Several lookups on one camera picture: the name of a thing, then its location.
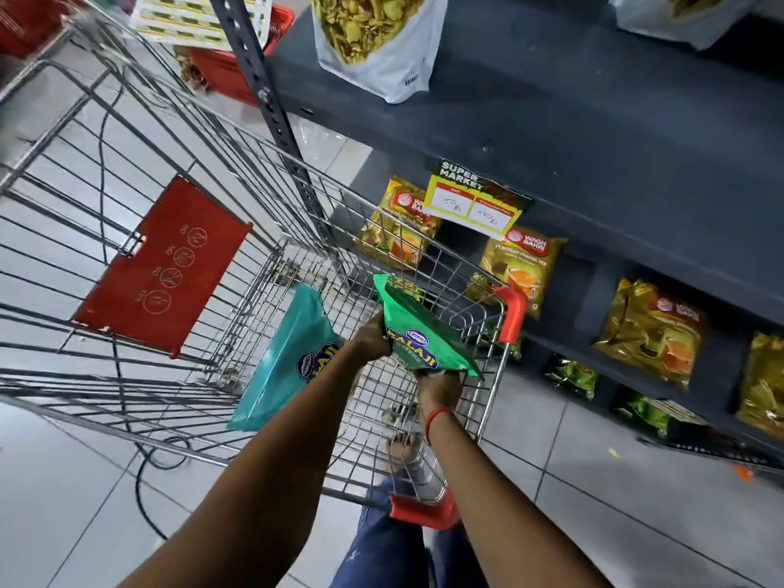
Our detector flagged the person's right hand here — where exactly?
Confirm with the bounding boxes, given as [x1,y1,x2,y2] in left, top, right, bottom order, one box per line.
[410,366,466,416]

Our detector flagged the person's left hand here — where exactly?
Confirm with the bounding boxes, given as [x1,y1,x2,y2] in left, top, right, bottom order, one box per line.
[352,311,393,365]

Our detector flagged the green snack packet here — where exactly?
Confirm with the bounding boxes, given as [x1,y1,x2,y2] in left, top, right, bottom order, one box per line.
[373,273,485,381]

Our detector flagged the person's right forearm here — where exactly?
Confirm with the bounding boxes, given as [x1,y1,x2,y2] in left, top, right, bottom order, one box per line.
[423,409,615,588]

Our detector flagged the person's left forearm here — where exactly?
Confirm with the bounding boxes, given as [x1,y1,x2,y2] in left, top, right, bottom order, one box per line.
[116,352,368,588]

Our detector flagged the green foil packet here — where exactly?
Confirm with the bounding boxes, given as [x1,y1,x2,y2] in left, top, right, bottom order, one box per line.
[543,353,600,403]
[477,323,525,363]
[612,388,673,439]

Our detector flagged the person's foot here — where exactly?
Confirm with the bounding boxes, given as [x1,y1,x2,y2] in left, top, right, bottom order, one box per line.
[386,431,425,479]

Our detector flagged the teal snack packet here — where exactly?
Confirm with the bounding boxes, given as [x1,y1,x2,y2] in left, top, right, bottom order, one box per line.
[227,283,341,433]

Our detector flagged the yellow tea packet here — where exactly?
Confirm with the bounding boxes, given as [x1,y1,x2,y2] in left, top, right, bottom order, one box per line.
[592,277,709,390]
[734,332,784,443]
[356,174,443,272]
[464,226,568,321]

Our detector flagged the yellow and green price tag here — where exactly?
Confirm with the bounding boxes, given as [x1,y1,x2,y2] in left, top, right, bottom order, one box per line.
[422,158,534,242]

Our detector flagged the person's blue jeans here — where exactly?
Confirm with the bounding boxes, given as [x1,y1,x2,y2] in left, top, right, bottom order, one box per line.
[330,476,491,588]

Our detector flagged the red cart seat flap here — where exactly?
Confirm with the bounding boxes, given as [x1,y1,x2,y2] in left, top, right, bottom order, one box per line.
[72,175,254,359]

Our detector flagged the slotted grey steel upright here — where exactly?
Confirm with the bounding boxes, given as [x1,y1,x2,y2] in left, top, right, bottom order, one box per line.
[206,0,345,254]

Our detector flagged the dark grey shelf unit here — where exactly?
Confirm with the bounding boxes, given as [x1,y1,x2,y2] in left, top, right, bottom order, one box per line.
[263,0,784,463]

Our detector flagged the white bag of yellow snack mix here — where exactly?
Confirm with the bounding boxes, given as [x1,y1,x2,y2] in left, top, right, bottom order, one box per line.
[609,0,768,51]
[310,0,452,105]

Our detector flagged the red plastic shopping basket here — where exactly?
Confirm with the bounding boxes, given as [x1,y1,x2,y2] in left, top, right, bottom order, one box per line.
[0,0,69,60]
[182,4,296,109]

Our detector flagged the sheet of yellow labels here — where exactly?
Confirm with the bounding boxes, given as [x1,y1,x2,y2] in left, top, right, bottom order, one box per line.
[129,0,274,53]

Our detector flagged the red thread wrist bracelet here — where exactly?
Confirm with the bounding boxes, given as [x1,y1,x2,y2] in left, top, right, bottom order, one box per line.
[424,406,458,448]

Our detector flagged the metal wire shopping cart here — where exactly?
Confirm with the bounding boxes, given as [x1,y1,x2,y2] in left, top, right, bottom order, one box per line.
[0,0,529,532]

